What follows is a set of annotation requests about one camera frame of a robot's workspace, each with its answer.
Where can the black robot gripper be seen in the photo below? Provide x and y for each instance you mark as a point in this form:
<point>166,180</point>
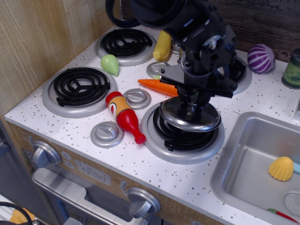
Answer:
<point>204,71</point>

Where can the shiny steel pot lid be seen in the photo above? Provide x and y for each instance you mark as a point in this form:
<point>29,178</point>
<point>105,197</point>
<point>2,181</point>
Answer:
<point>190,117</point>

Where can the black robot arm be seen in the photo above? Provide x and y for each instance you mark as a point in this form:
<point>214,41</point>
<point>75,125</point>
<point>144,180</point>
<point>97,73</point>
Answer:
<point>189,22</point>

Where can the back right black burner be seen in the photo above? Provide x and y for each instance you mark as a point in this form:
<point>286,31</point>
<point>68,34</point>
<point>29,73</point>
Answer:
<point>241,74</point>

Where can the black burner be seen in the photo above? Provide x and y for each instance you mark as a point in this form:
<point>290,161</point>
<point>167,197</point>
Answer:
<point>176,145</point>
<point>241,74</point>
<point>131,47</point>
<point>78,92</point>

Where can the yellow toy mustard bottle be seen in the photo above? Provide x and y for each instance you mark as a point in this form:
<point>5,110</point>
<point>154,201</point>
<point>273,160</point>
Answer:
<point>163,46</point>

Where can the purple striped toy onion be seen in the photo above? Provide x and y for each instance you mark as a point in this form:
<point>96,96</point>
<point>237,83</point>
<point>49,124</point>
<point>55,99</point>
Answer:
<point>261,58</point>

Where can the green toy broccoli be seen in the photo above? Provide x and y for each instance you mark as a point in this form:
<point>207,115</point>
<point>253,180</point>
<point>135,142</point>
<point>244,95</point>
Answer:
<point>158,77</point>

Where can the grey stovetop knob back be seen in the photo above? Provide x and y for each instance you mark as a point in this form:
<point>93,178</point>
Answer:
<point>153,69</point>

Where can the grey stovetop knob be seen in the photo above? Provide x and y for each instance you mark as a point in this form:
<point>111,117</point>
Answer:
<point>153,69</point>
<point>137,98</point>
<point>107,134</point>

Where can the orange toy carrot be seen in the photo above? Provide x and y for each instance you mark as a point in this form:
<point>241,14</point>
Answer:
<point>159,86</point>

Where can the back left black burner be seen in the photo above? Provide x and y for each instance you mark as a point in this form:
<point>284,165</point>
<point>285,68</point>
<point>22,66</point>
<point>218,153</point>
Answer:
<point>131,47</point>

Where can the grey stovetop knob upper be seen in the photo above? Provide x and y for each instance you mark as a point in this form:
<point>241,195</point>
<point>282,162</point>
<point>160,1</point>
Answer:
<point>137,98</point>

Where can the green labelled toy can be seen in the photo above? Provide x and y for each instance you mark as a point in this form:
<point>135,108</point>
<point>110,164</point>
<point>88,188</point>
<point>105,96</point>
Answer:
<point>291,76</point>

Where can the light green toy pear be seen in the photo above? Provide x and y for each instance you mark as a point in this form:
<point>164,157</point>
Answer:
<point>110,64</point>

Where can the front right black burner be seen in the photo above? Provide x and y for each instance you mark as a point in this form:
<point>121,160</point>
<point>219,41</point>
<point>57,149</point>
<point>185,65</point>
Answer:
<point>176,145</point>

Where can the red toy ketchup bottle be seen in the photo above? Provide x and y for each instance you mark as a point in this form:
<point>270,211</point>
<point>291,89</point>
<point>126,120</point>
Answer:
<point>124,115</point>

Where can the silver toy sink basin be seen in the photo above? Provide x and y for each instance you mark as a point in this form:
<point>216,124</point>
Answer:
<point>241,178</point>

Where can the grey stovetop knob lower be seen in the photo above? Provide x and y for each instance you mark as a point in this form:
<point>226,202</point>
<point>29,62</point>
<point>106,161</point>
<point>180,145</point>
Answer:
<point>107,134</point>

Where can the front left black burner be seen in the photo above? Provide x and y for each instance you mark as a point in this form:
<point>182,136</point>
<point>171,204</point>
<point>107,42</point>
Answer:
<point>78,92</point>

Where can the yellow toy corn piece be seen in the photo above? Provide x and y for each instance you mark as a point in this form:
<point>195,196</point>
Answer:
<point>281,169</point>

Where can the light blue toy item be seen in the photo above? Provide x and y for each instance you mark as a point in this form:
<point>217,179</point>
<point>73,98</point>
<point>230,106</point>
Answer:
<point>296,166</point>

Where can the right grey oven knob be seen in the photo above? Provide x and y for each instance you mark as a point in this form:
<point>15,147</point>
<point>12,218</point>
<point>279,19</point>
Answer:
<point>142,202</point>

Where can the grey oven knob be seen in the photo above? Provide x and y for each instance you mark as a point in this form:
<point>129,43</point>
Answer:
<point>44,154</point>
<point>142,202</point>

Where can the red toy chili pepper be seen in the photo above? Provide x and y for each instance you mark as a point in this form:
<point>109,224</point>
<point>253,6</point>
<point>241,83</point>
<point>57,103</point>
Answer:
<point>282,215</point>

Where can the oven clock display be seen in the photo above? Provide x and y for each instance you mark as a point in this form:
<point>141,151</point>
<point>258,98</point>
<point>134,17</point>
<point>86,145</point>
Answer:
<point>93,172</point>

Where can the left grey oven knob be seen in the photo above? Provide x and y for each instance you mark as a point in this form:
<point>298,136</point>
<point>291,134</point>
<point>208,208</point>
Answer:
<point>44,154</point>

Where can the grey oven door handle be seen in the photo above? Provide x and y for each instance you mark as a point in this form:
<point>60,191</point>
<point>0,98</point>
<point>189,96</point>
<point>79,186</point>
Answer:
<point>74,195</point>

